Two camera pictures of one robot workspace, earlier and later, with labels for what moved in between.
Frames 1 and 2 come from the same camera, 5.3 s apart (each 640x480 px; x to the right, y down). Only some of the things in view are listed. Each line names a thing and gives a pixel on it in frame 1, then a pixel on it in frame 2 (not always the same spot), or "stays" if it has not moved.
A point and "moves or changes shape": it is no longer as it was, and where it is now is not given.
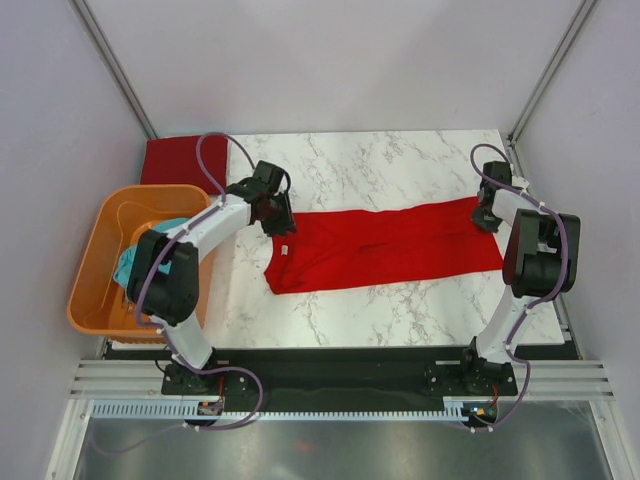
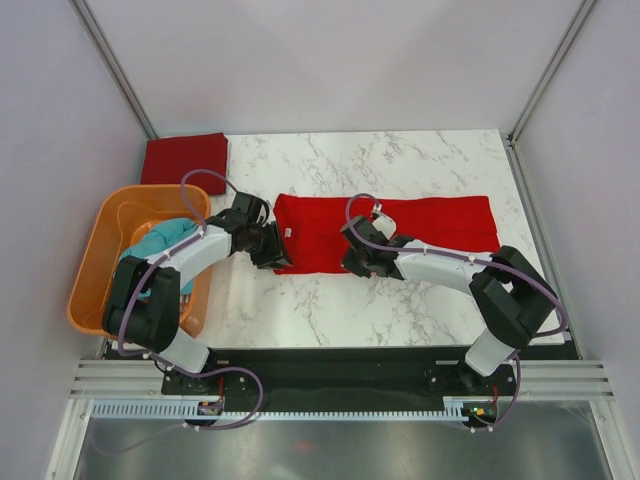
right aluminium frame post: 524,115 stays
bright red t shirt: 384,245 moves or changes shape
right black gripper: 489,225 -> 349,263
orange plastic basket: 97,304 stays
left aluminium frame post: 113,64 stays
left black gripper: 286,224 -> 273,258
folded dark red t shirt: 174,161 stays
